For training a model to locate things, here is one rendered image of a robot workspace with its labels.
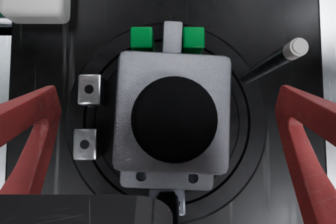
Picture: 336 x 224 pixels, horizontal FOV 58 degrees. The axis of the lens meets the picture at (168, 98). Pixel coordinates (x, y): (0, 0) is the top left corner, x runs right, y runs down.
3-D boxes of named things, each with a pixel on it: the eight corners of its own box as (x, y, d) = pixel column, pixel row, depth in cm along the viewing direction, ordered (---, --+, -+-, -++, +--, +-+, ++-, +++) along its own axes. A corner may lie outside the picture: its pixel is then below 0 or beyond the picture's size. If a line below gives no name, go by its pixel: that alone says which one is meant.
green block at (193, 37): (195, 66, 21) (205, 48, 16) (178, 66, 21) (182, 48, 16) (195, 49, 21) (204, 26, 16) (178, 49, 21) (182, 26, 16)
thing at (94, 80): (105, 106, 21) (100, 104, 19) (83, 106, 21) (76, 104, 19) (105, 77, 21) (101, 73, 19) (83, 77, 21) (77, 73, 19)
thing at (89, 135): (101, 157, 21) (96, 160, 19) (79, 157, 21) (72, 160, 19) (101, 128, 21) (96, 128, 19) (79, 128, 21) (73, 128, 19)
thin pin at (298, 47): (252, 83, 21) (310, 55, 13) (240, 83, 21) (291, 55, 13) (251, 71, 21) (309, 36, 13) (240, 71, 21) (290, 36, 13)
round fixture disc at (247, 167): (262, 216, 22) (271, 226, 20) (70, 217, 22) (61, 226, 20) (257, 30, 23) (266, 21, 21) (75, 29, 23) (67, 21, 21)
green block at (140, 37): (155, 66, 21) (152, 48, 16) (138, 66, 21) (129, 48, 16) (155, 49, 21) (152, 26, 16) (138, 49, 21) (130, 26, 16)
